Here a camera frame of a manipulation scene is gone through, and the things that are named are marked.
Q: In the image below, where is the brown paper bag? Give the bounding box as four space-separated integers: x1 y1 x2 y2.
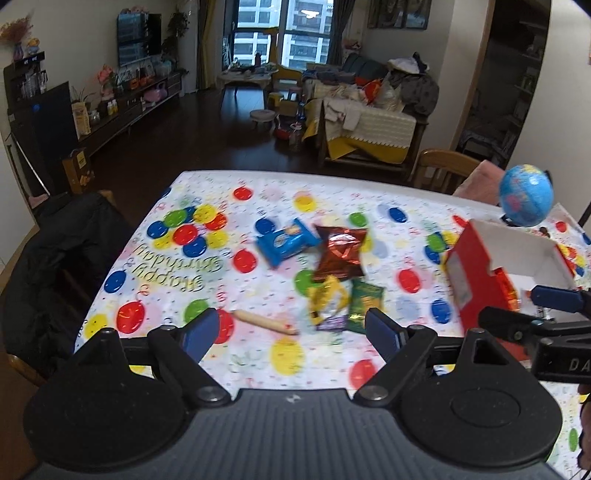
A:
62 148 97 195

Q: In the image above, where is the black cabinet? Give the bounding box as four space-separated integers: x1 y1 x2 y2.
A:
4 53 79 195

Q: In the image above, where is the pile of clothes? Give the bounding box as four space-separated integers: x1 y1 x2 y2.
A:
383 53 440 116

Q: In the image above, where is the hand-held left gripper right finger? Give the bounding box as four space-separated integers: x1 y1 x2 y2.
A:
352 308 525 409

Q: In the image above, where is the dark wooden tv cabinet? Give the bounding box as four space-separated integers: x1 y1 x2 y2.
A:
69 71 184 158

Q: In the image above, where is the red bag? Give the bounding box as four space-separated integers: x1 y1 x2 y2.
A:
360 78 384 105

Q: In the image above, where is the balloon print tablecloth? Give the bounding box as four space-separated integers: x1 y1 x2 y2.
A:
74 170 591 480

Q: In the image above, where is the purple snack packet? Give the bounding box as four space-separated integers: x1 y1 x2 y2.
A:
316 314 350 332

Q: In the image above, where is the pink flower vase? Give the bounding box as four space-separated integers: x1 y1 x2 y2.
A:
95 65 119 100

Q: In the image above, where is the red cardboard box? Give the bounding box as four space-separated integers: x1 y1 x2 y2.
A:
443 219 588 361

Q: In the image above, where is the potted plant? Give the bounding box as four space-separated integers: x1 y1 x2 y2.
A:
167 9 190 52

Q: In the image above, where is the small round stool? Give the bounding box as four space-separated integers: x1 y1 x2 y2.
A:
249 109 278 133

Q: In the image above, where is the round coffee table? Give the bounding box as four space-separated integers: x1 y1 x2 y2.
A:
217 65 273 105

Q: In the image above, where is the black jacket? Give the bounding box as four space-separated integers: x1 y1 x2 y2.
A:
0 191 140 375

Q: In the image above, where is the sausage stick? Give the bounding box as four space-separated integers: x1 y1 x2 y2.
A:
231 309 301 336

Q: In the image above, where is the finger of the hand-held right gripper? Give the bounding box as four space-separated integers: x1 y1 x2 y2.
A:
529 285 591 319
478 306 549 346

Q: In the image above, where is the sofa with cream cover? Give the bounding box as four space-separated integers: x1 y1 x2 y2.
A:
302 76 419 169

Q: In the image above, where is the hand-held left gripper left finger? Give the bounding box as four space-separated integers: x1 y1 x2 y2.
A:
69 307 232 409

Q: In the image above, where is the blue cookie packet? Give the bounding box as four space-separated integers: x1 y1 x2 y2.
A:
255 218 323 269

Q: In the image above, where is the blue globe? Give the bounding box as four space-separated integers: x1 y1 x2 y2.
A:
499 164 555 228

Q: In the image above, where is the dark red foil snack packet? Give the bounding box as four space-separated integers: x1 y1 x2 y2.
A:
311 224 370 284

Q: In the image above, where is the yellow wooden chair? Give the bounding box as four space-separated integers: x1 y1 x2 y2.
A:
270 28 306 93

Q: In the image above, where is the red toy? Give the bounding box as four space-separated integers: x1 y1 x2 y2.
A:
276 117 306 149

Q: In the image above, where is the yellow snack packet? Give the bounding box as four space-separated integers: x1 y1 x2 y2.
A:
307 274 352 324

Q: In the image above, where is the television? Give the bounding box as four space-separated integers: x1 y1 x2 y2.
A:
117 13 163 68

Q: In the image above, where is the white tower air conditioner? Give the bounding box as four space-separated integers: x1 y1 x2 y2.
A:
178 0 199 93

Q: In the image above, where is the dark framed wall picture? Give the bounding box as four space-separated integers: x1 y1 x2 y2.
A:
388 0 407 30
368 0 389 29
406 0 433 31

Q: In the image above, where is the pink cloth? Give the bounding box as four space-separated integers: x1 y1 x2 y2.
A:
452 161 507 206

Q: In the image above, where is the green snack packet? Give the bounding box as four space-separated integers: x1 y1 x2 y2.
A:
346 279 387 336

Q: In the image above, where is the white paper bag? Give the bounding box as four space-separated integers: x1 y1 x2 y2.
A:
71 102 92 140

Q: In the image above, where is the window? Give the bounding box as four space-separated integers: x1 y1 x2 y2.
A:
233 0 336 70

